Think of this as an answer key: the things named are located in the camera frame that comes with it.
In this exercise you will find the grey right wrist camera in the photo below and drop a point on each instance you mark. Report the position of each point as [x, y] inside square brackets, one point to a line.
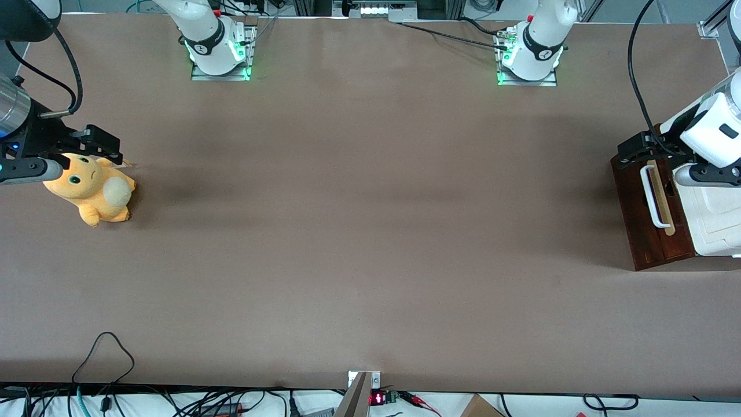
[29, 170]

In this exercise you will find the dark wooden drawer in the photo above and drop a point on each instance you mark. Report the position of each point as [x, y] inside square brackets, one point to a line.
[637, 231]

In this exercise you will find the grey metal camera post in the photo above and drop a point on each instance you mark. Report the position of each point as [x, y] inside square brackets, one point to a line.
[354, 399]

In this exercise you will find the brown cardboard box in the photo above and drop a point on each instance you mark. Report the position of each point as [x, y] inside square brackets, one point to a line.
[480, 408]

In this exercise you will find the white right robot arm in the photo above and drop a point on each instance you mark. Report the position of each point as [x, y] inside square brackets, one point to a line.
[208, 40]

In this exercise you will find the black power adapter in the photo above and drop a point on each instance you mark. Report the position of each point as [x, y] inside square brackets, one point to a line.
[223, 409]

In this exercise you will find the orange plush toy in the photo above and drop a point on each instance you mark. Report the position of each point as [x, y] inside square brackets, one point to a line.
[92, 194]

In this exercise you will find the aluminium profile bracket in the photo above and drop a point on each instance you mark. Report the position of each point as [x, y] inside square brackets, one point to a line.
[709, 29]

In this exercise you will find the red LED display module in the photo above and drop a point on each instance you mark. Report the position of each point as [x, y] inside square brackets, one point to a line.
[377, 398]

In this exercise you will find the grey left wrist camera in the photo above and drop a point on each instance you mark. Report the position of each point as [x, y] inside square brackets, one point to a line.
[703, 175]

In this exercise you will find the red clip leads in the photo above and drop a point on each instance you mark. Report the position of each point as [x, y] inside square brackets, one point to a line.
[419, 402]

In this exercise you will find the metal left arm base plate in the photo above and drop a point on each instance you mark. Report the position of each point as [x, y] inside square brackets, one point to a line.
[529, 82]

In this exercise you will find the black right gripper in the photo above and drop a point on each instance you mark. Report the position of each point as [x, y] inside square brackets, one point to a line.
[41, 134]

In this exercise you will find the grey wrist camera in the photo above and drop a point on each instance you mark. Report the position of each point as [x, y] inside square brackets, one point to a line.
[29, 170]
[703, 175]

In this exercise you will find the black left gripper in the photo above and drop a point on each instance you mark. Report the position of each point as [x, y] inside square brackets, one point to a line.
[661, 143]

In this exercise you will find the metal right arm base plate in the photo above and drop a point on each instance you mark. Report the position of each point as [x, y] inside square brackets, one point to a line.
[220, 77]

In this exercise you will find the white power strip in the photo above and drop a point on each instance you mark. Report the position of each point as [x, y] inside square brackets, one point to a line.
[376, 10]

